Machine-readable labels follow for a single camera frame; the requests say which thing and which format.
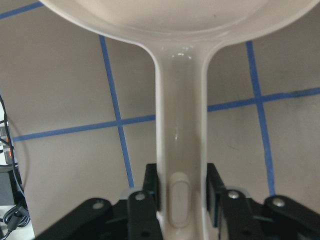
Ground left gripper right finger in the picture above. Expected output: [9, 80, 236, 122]
[206, 163, 320, 240]

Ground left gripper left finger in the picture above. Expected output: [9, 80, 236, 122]
[36, 163, 163, 240]

